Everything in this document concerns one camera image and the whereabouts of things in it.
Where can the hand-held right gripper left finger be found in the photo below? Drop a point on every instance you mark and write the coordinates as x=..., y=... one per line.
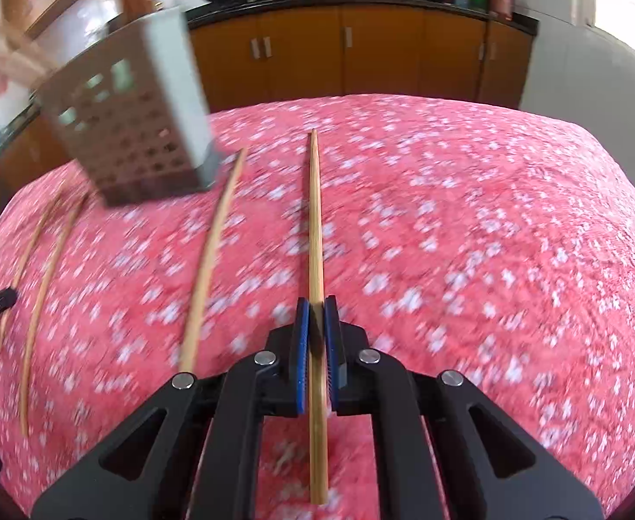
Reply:
x=301, y=357

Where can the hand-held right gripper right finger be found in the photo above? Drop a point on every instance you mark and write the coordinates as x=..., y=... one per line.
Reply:
x=332, y=357

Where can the wooden chopstick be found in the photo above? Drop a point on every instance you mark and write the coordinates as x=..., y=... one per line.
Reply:
x=40, y=303
x=209, y=260
x=28, y=252
x=315, y=227

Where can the green perforated utensil holder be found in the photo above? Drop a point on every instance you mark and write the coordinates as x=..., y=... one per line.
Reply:
x=133, y=119

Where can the red floral tablecloth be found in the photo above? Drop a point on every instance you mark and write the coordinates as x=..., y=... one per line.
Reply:
x=458, y=227

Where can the brown wooden lower cabinets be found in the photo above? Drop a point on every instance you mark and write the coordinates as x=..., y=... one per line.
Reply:
x=306, y=54

